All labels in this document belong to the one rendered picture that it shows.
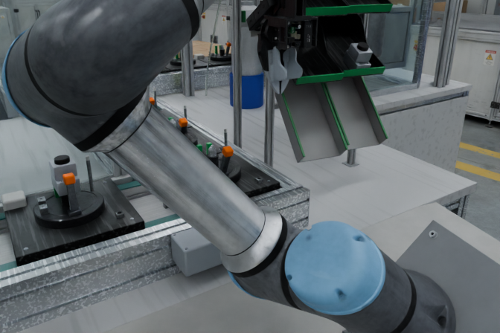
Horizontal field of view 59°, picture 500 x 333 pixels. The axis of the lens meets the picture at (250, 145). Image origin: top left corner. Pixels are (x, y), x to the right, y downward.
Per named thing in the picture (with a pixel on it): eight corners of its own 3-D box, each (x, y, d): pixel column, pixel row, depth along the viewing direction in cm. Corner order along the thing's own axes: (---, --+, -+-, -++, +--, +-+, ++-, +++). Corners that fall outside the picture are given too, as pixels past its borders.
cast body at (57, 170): (81, 191, 92) (77, 160, 89) (59, 197, 89) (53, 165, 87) (71, 176, 98) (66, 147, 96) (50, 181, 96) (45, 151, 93)
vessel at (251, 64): (268, 73, 201) (269, -16, 187) (241, 77, 194) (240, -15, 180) (251, 68, 212) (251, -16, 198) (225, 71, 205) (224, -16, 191)
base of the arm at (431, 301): (478, 330, 61) (447, 302, 56) (396, 397, 63) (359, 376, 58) (414, 257, 74) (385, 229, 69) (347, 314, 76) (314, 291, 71)
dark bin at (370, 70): (382, 74, 121) (393, 50, 116) (341, 78, 116) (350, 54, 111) (335, 19, 138) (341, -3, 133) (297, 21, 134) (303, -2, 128)
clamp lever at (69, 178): (80, 209, 90) (74, 175, 87) (70, 212, 89) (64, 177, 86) (76, 203, 92) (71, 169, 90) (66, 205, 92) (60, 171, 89)
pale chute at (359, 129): (379, 144, 127) (388, 137, 123) (340, 151, 122) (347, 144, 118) (346, 62, 136) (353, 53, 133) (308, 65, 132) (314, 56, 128)
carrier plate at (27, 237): (145, 229, 92) (144, 219, 92) (17, 267, 80) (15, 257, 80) (111, 184, 111) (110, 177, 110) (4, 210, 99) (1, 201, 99)
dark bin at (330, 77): (341, 81, 113) (350, 56, 108) (295, 85, 109) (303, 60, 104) (296, 22, 131) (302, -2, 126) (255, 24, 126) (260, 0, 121)
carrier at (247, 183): (280, 189, 109) (281, 142, 104) (190, 216, 97) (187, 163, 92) (230, 157, 128) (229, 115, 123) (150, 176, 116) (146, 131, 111)
